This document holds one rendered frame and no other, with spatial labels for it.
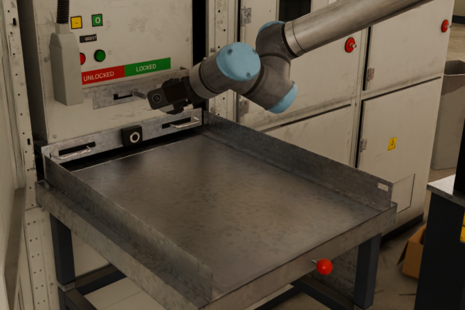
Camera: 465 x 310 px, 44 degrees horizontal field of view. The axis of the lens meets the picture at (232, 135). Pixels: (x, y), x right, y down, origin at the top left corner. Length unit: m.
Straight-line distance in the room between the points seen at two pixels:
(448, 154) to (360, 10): 2.66
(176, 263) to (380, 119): 1.60
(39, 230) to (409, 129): 1.77
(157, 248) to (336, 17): 0.65
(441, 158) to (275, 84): 2.66
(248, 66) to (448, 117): 2.62
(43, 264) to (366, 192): 0.89
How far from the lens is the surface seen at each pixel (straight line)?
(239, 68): 1.27
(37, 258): 1.67
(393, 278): 2.73
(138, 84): 1.64
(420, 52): 2.70
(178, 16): 1.74
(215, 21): 1.77
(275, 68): 1.36
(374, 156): 2.61
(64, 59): 1.44
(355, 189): 1.48
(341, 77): 2.26
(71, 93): 1.47
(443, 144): 3.86
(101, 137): 1.66
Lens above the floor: 1.49
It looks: 21 degrees down
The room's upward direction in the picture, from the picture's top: 1 degrees clockwise
